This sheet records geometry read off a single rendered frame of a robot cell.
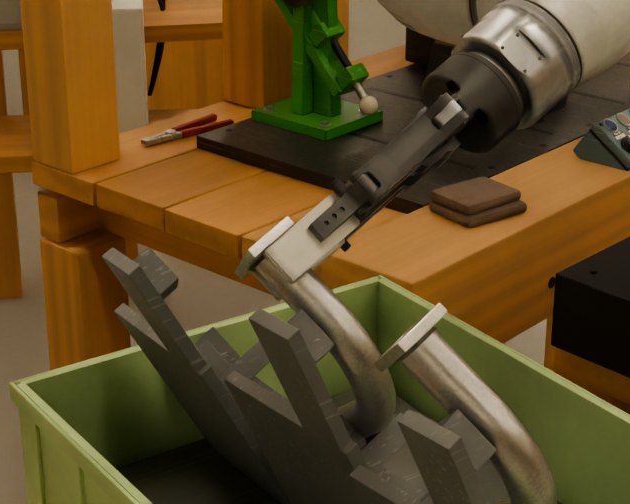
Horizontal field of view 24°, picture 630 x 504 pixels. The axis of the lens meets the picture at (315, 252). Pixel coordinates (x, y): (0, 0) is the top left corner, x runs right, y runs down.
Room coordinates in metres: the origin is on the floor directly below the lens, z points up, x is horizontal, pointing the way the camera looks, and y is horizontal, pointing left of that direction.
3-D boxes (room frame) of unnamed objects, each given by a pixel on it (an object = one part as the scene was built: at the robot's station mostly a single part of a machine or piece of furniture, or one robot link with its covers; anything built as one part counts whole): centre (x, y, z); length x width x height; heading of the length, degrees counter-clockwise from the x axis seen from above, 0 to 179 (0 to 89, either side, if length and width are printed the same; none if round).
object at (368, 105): (2.03, -0.07, 0.96); 0.06 x 0.03 x 0.06; 48
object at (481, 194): (1.71, -0.21, 0.91); 0.10 x 0.08 x 0.03; 125
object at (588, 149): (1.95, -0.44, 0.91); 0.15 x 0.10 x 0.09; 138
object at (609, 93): (2.29, -0.35, 0.89); 1.10 x 0.42 x 0.02; 138
